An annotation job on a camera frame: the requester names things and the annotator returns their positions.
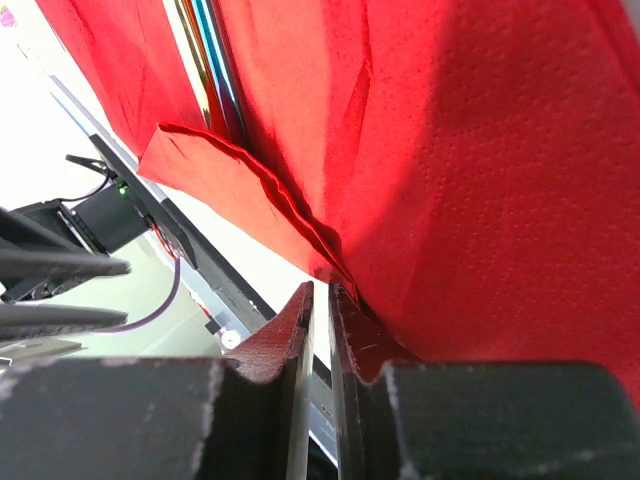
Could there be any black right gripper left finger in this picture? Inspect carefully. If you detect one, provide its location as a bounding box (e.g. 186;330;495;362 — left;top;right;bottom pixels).
1;282;314;479

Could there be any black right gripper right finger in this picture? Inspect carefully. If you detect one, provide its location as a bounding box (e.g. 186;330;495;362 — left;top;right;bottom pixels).
329;284;639;479

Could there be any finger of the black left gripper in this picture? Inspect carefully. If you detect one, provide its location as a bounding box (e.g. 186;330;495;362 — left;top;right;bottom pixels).
1;304;128;340
1;249;131;287

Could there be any red paper napkin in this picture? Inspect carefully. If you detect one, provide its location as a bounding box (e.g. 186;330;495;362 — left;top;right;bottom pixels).
40;1;639;398

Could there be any rainbow iridescent spoon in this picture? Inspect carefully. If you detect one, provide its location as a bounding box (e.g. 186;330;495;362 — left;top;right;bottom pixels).
192;0;252;151

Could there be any gold knife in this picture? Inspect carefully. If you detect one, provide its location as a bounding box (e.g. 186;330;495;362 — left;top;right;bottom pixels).
163;0;228;135

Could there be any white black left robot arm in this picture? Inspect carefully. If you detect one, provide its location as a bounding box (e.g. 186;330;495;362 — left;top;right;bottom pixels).
1;187;151;342

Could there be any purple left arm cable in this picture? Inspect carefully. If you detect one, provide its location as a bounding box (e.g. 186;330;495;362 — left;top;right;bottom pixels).
94;254;182;335

